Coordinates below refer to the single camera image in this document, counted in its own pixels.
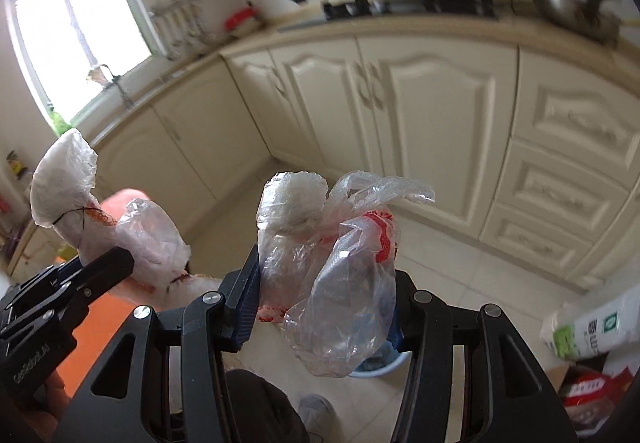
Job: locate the cream cabinet drawer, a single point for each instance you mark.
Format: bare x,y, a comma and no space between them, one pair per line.
580,118
535,243
560,193

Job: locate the sink faucet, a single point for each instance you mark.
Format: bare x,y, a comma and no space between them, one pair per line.
102,75

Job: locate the person's leg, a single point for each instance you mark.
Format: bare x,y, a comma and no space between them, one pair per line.
260,408

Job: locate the green bottle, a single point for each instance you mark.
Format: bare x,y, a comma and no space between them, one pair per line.
59,123

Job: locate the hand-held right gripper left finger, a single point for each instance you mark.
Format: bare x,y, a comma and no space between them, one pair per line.
242,303

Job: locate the metal dish rack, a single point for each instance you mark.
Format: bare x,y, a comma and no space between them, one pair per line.
177,23

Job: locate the white package green print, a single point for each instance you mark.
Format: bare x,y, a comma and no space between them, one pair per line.
600,323

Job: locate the person's grey shoe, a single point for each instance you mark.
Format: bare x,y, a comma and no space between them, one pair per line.
316,410

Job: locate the blue plastic basin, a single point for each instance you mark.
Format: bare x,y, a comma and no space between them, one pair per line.
382,369

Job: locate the window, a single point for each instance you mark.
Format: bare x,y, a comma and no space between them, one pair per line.
75,23

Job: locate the red container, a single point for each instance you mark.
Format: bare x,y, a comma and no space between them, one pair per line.
242,19

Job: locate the white plastic bag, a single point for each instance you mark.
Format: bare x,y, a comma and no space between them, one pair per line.
65,183

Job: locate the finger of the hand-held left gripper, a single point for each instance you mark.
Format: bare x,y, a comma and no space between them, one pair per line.
102,270

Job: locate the person's left hand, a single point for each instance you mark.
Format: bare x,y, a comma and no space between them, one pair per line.
50,403

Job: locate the red printed packet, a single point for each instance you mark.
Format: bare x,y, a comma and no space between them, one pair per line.
590,395

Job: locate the clear plastic bag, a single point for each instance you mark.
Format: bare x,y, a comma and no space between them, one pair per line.
335,283

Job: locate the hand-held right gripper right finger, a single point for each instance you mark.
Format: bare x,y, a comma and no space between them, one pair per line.
416,323

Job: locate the cream cabinet door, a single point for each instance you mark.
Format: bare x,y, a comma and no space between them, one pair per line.
150,168
280,103
215,123
330,108
440,123

